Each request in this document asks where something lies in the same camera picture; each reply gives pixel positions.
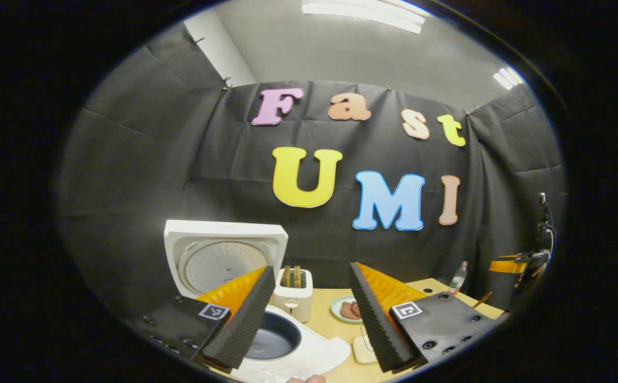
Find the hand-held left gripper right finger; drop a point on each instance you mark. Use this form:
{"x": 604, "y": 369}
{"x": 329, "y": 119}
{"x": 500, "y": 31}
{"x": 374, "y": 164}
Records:
{"x": 375, "y": 324}

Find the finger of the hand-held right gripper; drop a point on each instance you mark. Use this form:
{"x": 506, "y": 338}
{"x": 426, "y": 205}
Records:
{"x": 506, "y": 266}

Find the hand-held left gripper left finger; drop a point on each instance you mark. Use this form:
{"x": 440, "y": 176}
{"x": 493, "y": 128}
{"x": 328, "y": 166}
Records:
{"x": 242, "y": 324}

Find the clear box of rice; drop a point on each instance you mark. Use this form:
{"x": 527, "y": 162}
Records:
{"x": 363, "y": 352}

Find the brown wooden spoon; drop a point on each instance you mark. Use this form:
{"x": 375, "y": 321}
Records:
{"x": 482, "y": 300}

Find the white rice cooker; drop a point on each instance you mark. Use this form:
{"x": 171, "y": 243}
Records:
{"x": 224, "y": 234}

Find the red meat slice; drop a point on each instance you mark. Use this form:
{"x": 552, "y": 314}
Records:
{"x": 349, "y": 310}

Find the pale green plate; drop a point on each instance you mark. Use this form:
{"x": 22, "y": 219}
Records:
{"x": 336, "y": 308}

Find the clear water bottle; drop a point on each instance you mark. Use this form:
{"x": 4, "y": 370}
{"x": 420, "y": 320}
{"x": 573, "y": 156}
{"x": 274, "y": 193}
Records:
{"x": 457, "y": 282}

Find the white toaster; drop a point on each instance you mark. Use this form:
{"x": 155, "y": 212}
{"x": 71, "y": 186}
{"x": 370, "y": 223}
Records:
{"x": 293, "y": 303}

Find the brown bread slice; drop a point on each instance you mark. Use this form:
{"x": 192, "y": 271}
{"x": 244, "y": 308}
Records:
{"x": 285, "y": 276}
{"x": 297, "y": 276}

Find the ceiling light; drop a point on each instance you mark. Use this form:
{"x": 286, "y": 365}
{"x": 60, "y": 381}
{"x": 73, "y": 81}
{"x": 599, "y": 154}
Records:
{"x": 508, "y": 78}
{"x": 362, "y": 13}

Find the black backdrop cloth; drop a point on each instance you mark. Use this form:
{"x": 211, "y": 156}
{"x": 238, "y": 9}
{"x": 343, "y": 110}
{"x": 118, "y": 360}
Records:
{"x": 181, "y": 159}

